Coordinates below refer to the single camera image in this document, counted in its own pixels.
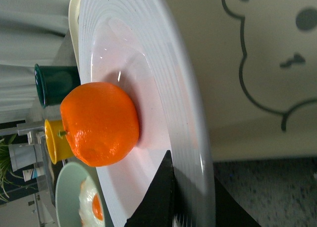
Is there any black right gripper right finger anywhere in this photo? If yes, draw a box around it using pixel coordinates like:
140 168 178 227
214 177 261 227

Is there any metal frame bar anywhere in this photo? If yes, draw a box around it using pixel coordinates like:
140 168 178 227
0 120 45 136

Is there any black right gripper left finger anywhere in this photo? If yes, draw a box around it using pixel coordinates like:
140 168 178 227
125 150 175 227

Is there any potted green plant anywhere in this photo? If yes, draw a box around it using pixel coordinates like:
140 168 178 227
0 135 38 204

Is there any orange mandarin fruit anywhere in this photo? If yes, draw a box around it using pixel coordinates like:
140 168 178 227
60 82 140 167

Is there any light green bowl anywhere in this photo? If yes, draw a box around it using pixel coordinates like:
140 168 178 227
55 162 107 227

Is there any toy fried egg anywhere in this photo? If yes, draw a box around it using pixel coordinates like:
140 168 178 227
79 176 106 227

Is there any dark green mug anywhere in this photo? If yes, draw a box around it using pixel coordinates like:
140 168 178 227
34 64 81 108

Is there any yellow mug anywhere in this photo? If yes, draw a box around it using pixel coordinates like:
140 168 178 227
44 119 74 165

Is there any white round ridged plate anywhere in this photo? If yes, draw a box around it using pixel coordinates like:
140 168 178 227
78 0 216 227

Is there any beige bear print tray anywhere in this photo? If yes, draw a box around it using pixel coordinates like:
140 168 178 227
68 0 317 162

